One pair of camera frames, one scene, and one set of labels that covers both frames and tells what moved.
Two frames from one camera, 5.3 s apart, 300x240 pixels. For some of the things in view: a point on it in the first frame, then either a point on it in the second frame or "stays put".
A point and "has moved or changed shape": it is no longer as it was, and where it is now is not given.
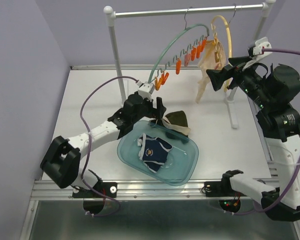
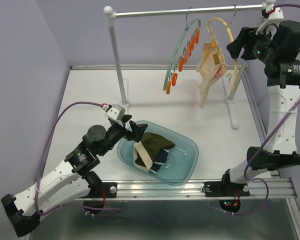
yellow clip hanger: x=217 y=54 has moved or changed shape
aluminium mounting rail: x=249 y=188 stays put
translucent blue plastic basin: x=180 y=161 stays put
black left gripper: x=153 y=113 -> x=137 y=130
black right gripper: x=219 y=76 -> x=246 y=40
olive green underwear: x=175 y=126 -> x=154 y=144
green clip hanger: x=189 y=54 has moved or changed shape
